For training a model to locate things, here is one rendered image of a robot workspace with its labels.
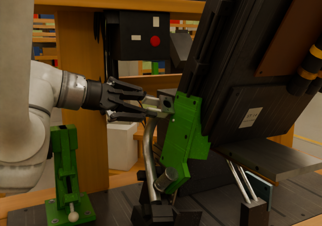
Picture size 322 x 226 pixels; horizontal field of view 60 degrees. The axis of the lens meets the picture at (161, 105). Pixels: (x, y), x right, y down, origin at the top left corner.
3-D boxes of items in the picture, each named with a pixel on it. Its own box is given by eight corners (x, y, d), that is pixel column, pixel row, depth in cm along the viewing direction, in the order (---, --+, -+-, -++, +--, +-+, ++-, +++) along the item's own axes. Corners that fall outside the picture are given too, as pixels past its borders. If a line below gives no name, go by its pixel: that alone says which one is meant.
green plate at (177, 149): (204, 179, 74) (225, 102, 72) (178, 178, 70) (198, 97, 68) (183, 163, 84) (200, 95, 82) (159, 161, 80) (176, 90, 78)
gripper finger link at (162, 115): (147, 106, 75) (147, 108, 74) (169, 110, 78) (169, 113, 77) (142, 112, 77) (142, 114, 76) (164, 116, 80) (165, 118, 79)
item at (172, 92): (249, 180, 105) (255, 91, 98) (178, 198, 92) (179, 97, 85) (219, 162, 121) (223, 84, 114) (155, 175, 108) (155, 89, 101)
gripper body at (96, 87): (86, 98, 64) (124, 105, 68) (87, 70, 69) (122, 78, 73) (78, 115, 69) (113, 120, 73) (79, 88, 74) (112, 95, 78)
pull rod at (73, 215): (80, 222, 75) (78, 203, 74) (69, 225, 74) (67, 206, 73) (76, 211, 80) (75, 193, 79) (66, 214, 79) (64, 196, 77)
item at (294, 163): (324, 173, 66) (325, 161, 66) (274, 187, 60) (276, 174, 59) (222, 129, 101) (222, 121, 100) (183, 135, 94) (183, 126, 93)
